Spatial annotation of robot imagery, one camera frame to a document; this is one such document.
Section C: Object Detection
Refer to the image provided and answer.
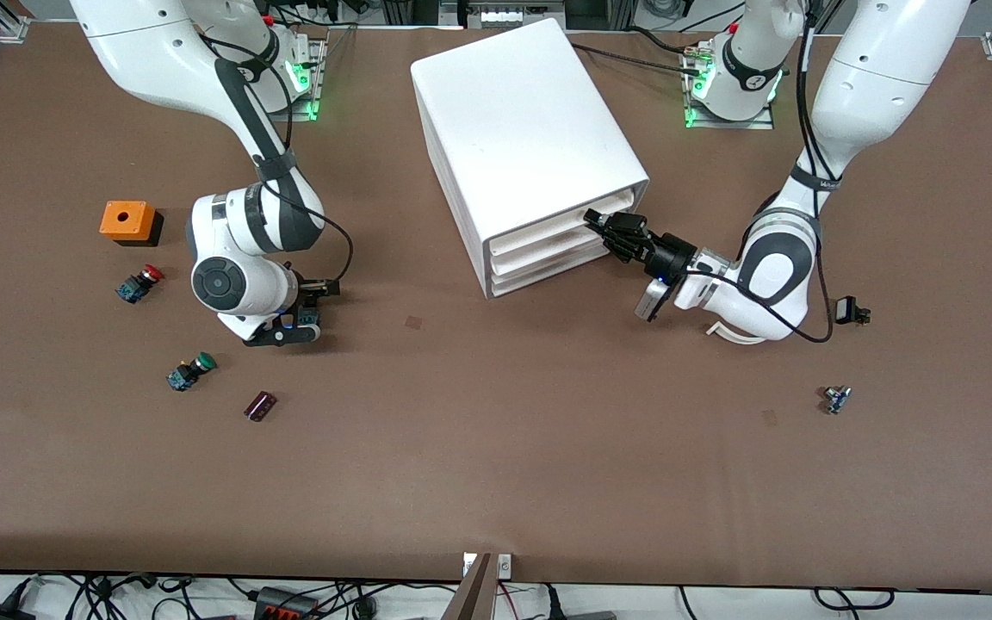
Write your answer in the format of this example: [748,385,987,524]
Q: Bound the white plastic drawer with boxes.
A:
[491,251,611,295]
[486,191,639,257]
[487,226,626,270]
[489,239,617,283]

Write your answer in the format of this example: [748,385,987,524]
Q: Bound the green mushroom push button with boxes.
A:
[165,351,218,394]

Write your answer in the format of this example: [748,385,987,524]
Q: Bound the red mushroom push button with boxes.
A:
[115,263,165,305]

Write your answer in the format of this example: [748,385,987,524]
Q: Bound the white drawer cabinet shell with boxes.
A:
[410,17,650,300]

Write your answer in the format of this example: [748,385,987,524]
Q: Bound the orange button box black base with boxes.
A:
[99,200,164,248]

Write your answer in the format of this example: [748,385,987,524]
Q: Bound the white semicircular plastic clamp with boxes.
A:
[703,319,774,346]

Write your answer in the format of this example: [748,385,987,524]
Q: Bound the grey background equipment rack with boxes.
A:
[438,0,567,28]

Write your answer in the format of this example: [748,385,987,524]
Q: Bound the black power strip red switches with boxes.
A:
[253,586,322,620]

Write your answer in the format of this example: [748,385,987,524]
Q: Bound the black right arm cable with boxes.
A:
[200,33,356,294]

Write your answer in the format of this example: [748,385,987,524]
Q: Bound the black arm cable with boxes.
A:
[200,33,356,294]
[696,9,836,344]

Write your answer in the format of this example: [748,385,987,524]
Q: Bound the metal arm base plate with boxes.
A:
[682,45,778,131]
[276,33,330,122]

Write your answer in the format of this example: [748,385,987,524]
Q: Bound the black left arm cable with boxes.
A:
[696,9,836,344]

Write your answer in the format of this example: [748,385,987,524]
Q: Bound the black cable on table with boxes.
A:
[572,41,705,78]

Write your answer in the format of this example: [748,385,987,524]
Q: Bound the black switch white square face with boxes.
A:
[834,294,872,329]

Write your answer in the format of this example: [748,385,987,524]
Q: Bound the brown camera stand post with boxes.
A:
[440,553,499,620]

